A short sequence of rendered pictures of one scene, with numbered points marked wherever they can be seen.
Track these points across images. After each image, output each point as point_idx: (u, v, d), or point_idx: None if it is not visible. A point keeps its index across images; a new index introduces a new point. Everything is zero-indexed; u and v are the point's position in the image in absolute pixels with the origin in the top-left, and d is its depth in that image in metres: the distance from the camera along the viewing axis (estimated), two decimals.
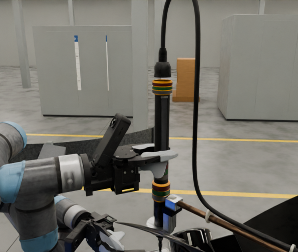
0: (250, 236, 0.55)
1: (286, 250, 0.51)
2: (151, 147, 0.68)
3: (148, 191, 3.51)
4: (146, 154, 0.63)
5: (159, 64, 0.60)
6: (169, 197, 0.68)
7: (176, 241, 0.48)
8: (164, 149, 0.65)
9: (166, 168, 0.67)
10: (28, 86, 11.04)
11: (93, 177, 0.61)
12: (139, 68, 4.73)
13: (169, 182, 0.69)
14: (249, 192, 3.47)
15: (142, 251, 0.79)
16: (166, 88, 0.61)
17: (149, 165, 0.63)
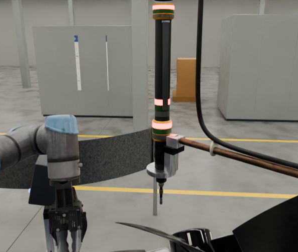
0: (259, 161, 0.50)
1: None
2: None
3: (148, 191, 3.51)
4: None
5: None
6: (170, 135, 0.63)
7: (176, 241, 0.48)
8: (166, 81, 0.60)
9: None
10: (28, 86, 11.04)
11: None
12: (139, 68, 4.73)
13: (170, 120, 0.64)
14: (249, 192, 3.47)
15: (142, 251, 0.79)
16: (168, 10, 0.57)
17: None
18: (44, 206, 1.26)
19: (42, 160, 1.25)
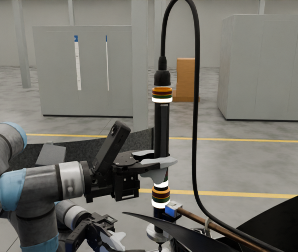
0: (249, 244, 0.55)
1: None
2: (151, 153, 0.68)
3: (148, 191, 3.51)
4: (146, 161, 0.63)
5: (159, 73, 0.61)
6: (169, 203, 0.68)
7: None
8: (164, 157, 0.65)
9: (165, 175, 0.67)
10: (28, 86, 11.04)
11: (93, 184, 0.61)
12: (139, 68, 4.73)
13: (169, 189, 0.69)
14: (249, 192, 3.47)
15: None
16: (166, 96, 0.61)
17: (149, 172, 0.64)
18: None
19: (42, 160, 1.25)
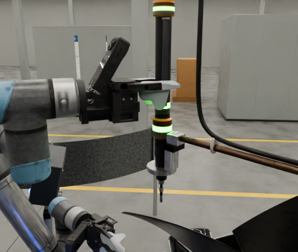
0: (259, 158, 0.50)
1: None
2: (152, 79, 0.63)
3: (148, 191, 3.51)
4: (147, 82, 0.58)
5: None
6: (171, 132, 0.63)
7: None
8: (166, 78, 0.61)
9: (167, 101, 0.62)
10: None
11: (89, 104, 0.56)
12: (139, 68, 4.73)
13: (170, 118, 0.64)
14: (249, 192, 3.47)
15: None
16: (168, 7, 0.57)
17: (150, 94, 0.59)
18: (44, 206, 1.26)
19: None
